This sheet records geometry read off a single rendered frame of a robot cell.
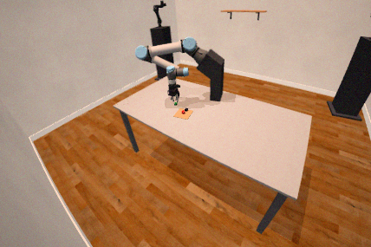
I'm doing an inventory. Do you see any tan mat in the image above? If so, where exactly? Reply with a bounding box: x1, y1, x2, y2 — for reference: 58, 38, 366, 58
173, 108, 193, 120

